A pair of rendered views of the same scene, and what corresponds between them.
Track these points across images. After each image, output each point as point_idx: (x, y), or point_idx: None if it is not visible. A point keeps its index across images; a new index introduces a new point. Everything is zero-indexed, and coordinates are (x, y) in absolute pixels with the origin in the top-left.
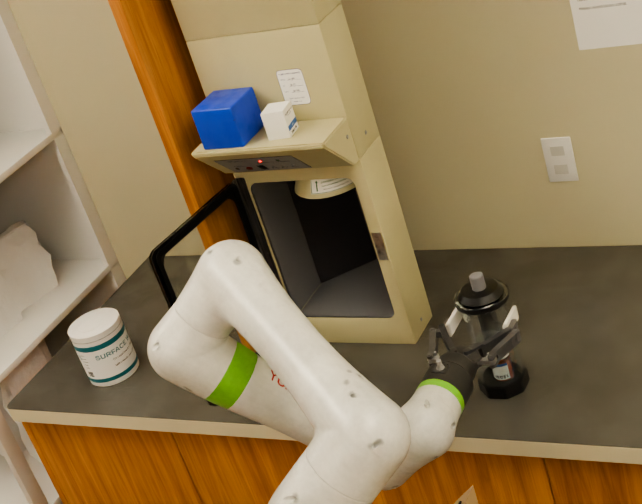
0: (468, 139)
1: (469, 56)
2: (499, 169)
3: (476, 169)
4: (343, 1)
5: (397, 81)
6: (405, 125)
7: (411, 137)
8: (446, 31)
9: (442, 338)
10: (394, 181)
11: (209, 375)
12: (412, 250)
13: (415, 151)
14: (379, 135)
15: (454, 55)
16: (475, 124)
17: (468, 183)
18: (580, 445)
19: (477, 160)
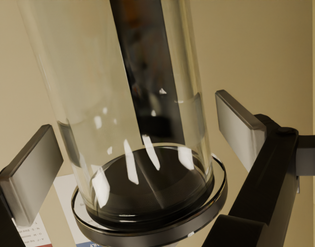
0: (224, 73)
1: (214, 149)
2: (197, 44)
3: (221, 40)
4: (311, 182)
5: (282, 121)
6: (284, 80)
7: (281, 68)
8: (230, 167)
9: (294, 164)
10: (311, 13)
11: None
12: (314, 37)
13: (280, 53)
14: (313, 203)
15: (227, 149)
16: (216, 89)
17: (231, 22)
18: None
19: (219, 51)
